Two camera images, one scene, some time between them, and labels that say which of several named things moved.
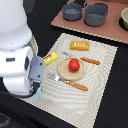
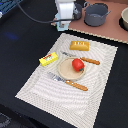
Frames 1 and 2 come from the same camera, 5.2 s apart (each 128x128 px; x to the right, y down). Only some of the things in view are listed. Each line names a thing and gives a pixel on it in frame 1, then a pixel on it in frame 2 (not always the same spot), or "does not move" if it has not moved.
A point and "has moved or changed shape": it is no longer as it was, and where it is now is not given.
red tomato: [73, 65] has moved or changed shape
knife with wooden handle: [81, 58] does not move
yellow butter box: [50, 58] does not move
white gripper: [20, 69] → [65, 8]
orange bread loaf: [79, 45] does not move
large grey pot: [95, 14] does not move
